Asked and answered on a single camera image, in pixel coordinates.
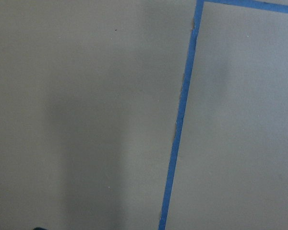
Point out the black mouse pad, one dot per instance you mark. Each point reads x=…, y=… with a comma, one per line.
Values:
x=39, y=228

